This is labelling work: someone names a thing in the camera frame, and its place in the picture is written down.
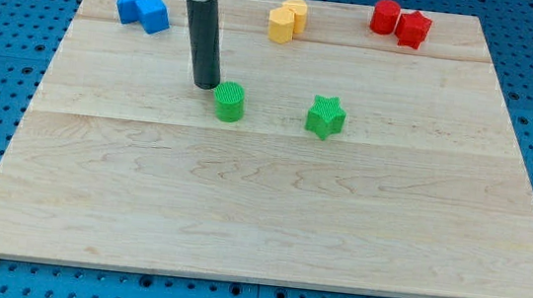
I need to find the light wooden board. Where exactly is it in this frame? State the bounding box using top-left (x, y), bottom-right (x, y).
top-left (0, 0), bottom-right (533, 298)

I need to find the blue angular block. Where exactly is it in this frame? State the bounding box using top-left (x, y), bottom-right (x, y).
top-left (116, 0), bottom-right (141, 24)

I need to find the red star block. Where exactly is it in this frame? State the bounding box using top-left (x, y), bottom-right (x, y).
top-left (395, 11), bottom-right (432, 49)

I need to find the green star block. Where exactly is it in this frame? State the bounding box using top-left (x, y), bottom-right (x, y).
top-left (305, 95), bottom-right (346, 140)

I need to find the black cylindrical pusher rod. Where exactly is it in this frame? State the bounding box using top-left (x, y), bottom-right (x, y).
top-left (187, 0), bottom-right (221, 90)

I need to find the blue cube block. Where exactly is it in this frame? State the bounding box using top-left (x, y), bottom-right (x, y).
top-left (134, 0), bottom-right (170, 35)

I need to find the yellow hexagon block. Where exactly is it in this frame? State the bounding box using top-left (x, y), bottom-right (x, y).
top-left (267, 7), bottom-right (295, 43)

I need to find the red cylinder block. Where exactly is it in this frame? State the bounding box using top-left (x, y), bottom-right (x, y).
top-left (369, 0), bottom-right (402, 36)

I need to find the green cylinder block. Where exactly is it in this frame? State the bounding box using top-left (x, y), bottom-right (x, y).
top-left (213, 81), bottom-right (245, 122)

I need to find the yellow cylinder block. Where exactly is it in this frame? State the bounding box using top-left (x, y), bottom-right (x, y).
top-left (281, 0), bottom-right (309, 35)

